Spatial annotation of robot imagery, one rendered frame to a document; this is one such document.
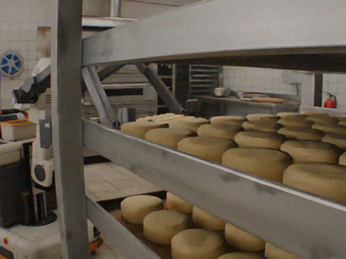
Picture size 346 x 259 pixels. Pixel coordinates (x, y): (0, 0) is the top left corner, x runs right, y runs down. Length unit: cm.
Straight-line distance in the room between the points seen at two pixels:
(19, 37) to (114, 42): 537
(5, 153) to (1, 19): 372
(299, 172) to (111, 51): 19
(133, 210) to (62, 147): 10
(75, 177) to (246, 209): 27
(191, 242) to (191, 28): 19
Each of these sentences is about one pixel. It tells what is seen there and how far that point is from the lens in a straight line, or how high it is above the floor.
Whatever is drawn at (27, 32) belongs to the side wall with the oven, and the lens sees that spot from 569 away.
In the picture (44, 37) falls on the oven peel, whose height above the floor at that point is 186.
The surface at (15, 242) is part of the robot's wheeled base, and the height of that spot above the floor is 26.
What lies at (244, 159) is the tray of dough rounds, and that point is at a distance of 23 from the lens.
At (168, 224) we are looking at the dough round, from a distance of 35.
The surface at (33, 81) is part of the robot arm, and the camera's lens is 179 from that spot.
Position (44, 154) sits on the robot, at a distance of 205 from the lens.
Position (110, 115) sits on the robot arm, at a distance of 141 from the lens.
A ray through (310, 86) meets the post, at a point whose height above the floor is 119.
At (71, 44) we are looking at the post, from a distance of 40.
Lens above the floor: 120
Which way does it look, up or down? 9 degrees down
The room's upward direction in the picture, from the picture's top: straight up
